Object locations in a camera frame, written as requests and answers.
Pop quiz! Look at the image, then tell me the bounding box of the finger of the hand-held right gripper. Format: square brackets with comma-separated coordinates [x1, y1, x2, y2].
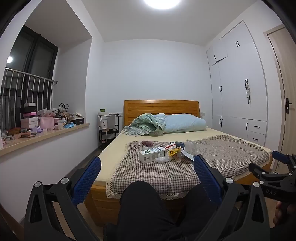
[249, 163, 274, 181]
[272, 151, 296, 172]

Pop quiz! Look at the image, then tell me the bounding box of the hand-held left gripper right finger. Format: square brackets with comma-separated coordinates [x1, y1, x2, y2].
[194, 155, 271, 241]

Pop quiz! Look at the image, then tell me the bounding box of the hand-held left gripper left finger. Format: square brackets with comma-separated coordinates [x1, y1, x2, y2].
[23, 156, 102, 241]

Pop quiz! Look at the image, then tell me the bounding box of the clear plastic bag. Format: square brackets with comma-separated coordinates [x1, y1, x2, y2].
[181, 139, 199, 161]

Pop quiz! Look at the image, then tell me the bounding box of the white green milk carton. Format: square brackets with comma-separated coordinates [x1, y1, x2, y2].
[139, 146, 168, 163]

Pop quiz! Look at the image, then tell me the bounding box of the person's right hand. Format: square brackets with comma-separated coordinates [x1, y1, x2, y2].
[275, 201, 296, 225]

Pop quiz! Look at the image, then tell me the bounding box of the brown checkered blanket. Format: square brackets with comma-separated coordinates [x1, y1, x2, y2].
[106, 135, 271, 201]

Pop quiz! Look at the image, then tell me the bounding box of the person's right leg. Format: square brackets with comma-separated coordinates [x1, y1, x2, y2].
[176, 183, 234, 241]

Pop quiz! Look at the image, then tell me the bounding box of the wooden bed with yellow sheet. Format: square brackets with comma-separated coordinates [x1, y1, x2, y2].
[90, 100, 274, 229]

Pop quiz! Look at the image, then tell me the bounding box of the black rolling cart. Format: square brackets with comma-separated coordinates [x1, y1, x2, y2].
[97, 113, 120, 151]

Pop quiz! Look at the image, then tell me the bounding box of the wooden windowsill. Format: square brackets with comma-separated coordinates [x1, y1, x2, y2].
[0, 122, 90, 157]

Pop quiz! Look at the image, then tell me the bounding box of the white box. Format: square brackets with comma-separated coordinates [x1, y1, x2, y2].
[102, 116, 116, 130]

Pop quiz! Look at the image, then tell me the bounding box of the light blue pillow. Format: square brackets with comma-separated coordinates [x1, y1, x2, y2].
[163, 114, 208, 134]

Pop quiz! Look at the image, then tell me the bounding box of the person's black-trousered knee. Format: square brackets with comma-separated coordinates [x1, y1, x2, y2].
[104, 181, 177, 241]

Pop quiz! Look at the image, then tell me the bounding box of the pink gift bag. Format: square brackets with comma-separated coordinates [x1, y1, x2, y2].
[39, 116, 55, 130]

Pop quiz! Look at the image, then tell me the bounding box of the hanging wardrobe ornament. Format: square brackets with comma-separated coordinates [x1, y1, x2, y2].
[244, 79, 252, 105]

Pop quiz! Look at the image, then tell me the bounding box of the green floral quilt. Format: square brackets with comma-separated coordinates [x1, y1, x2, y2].
[122, 113, 167, 136]

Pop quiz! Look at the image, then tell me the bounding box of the beige door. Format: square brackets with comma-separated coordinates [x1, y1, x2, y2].
[264, 24, 296, 174]

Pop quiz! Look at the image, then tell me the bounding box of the stack of pink white boxes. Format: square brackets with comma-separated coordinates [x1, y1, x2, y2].
[20, 103, 39, 130]

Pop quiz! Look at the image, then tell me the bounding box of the white built-in wardrobe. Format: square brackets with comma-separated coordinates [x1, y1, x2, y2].
[206, 20, 269, 148]

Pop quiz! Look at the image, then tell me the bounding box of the metal window railing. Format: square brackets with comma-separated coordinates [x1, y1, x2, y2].
[0, 68, 58, 133]

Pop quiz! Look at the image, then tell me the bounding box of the dark window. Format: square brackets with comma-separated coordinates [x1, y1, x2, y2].
[0, 25, 59, 131]

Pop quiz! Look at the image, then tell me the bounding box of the round ceiling lamp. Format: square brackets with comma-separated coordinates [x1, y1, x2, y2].
[143, 0, 182, 10]

